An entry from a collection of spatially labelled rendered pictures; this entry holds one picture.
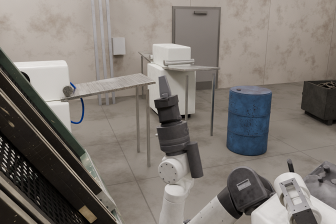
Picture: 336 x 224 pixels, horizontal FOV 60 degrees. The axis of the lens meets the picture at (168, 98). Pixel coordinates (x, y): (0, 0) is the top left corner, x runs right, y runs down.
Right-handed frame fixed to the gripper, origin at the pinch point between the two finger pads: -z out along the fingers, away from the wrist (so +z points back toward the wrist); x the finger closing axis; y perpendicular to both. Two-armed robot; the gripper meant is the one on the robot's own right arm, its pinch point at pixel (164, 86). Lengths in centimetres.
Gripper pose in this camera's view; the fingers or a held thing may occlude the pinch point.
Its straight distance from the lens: 82.4
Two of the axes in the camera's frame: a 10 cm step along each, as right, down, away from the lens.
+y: -9.7, 1.8, 1.6
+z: 1.9, 9.8, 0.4
